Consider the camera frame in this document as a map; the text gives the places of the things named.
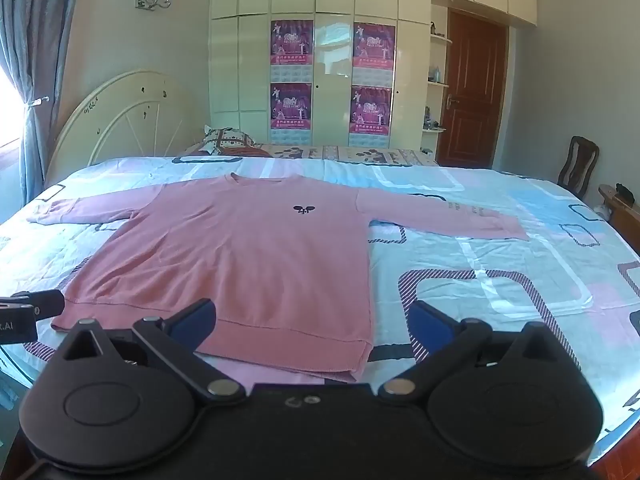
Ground cream glossy wardrobe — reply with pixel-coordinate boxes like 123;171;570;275
207;0;539;152

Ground dark wooden chair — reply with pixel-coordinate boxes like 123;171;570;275
557;135;600;199

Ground brown wooden door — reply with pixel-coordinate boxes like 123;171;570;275
436;7;510;169

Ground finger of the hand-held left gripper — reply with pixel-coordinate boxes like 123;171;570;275
0;289;66;321

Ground white corner shelves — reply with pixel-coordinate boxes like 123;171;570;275
422;20;454;134

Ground magenta wall poster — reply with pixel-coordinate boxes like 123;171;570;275
352;22;396;86
349;86;393;149
270;20;315;83
270;82;314;145

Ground wooden bedside table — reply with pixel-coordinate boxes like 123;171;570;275
597;182;640;257

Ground pink long-sleeve sweater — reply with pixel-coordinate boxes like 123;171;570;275
25;172;530;384

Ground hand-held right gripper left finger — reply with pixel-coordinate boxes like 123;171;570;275
60;298;247;407

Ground cream round headboard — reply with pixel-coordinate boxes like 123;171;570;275
45;70;207;186

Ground floral patterned bedspread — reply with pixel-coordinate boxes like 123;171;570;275
172;142;439;167

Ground blue grey curtain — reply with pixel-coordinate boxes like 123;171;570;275
0;0;99;222

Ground bright window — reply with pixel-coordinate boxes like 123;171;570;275
0;62;27;150

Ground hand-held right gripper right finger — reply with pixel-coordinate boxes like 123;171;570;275
377;300;557;407

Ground patterned pillow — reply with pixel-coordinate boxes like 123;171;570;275
200;126;271;157

